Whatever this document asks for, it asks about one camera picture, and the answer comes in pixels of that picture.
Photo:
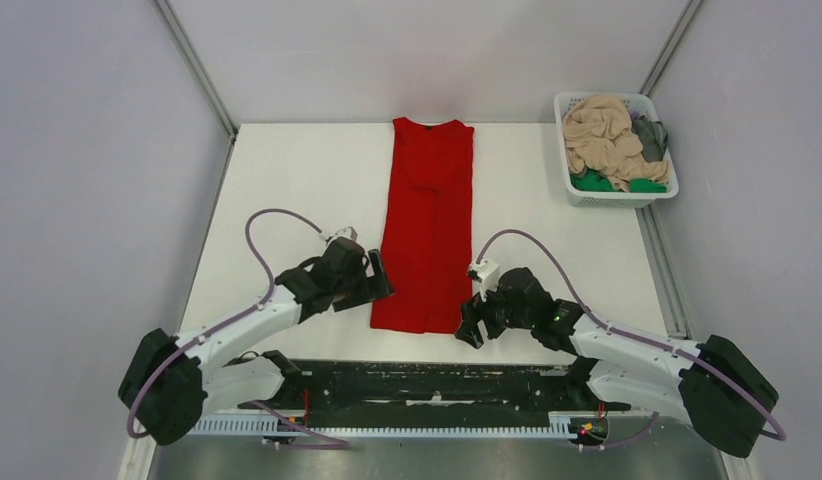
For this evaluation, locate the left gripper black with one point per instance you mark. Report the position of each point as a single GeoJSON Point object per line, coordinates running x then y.
{"type": "Point", "coordinates": [381, 287]}

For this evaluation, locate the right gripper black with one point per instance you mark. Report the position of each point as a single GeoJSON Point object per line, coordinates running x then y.
{"type": "Point", "coordinates": [473, 311]}

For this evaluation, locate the red t shirt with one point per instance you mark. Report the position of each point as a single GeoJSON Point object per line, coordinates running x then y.
{"type": "Point", "coordinates": [427, 240]}

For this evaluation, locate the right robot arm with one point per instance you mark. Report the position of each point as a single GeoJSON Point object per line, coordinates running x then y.
{"type": "Point", "coordinates": [710, 386]}

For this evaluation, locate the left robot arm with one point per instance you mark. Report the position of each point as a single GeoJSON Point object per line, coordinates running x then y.
{"type": "Point", "coordinates": [175, 380]}

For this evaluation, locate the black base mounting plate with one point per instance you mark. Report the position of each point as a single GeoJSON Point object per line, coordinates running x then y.
{"type": "Point", "coordinates": [428, 395]}

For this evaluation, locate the green t shirt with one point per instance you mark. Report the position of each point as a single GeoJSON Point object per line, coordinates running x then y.
{"type": "Point", "coordinates": [594, 181]}

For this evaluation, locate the beige t shirt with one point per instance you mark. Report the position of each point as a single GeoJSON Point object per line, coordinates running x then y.
{"type": "Point", "coordinates": [597, 133]}

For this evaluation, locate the grey t shirt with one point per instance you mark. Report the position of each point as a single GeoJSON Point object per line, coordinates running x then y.
{"type": "Point", "coordinates": [653, 137]}

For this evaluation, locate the white plastic laundry basket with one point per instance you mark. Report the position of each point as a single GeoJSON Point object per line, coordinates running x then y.
{"type": "Point", "coordinates": [637, 105]}

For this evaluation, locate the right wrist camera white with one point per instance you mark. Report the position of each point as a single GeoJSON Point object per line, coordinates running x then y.
{"type": "Point", "coordinates": [485, 275]}

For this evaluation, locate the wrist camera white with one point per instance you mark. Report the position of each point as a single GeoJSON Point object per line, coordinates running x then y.
{"type": "Point", "coordinates": [348, 232]}
{"type": "Point", "coordinates": [485, 275]}

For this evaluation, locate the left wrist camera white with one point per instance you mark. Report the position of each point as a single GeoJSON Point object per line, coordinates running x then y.
{"type": "Point", "coordinates": [348, 232]}

